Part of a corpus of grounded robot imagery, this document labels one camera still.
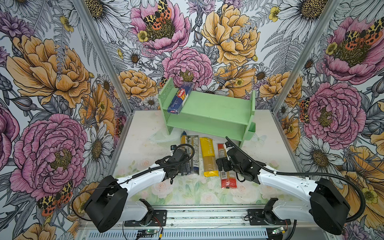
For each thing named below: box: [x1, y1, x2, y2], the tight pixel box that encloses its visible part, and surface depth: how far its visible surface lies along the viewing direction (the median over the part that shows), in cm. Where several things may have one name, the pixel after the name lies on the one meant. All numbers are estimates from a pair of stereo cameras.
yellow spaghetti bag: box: [199, 137, 220, 177], surface depth 96 cm
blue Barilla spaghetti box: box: [167, 81, 194, 115], surface depth 87 cm
